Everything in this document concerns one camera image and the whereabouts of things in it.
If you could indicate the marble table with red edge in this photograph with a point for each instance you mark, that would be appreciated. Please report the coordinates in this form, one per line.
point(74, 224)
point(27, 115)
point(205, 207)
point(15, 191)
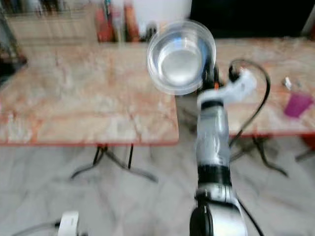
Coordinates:
point(290, 59)
point(88, 93)

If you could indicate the red sauce bottle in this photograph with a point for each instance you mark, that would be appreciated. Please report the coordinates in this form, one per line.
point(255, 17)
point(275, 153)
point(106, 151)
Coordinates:
point(103, 27)

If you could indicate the small silver object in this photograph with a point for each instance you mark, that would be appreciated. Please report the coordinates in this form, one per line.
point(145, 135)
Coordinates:
point(286, 83)

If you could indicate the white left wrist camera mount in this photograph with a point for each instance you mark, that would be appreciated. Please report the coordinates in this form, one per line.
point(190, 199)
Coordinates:
point(69, 223)

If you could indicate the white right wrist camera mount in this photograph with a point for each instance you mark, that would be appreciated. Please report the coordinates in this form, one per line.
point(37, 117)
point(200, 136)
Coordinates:
point(232, 88)

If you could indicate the large white container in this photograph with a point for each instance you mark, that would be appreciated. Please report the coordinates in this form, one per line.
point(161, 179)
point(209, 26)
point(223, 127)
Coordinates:
point(162, 11)

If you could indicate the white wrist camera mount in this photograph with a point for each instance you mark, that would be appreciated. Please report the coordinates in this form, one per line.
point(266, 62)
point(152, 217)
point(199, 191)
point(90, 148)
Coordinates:
point(232, 88)
point(69, 223)

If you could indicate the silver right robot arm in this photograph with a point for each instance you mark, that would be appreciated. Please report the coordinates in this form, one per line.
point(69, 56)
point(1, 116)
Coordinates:
point(213, 157)

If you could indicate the orange sauce bottle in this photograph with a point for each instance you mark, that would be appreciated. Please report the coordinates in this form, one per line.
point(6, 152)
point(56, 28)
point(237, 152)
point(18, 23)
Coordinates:
point(131, 23)

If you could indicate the purple cup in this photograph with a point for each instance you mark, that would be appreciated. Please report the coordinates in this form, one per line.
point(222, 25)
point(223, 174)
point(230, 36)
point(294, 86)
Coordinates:
point(298, 104)

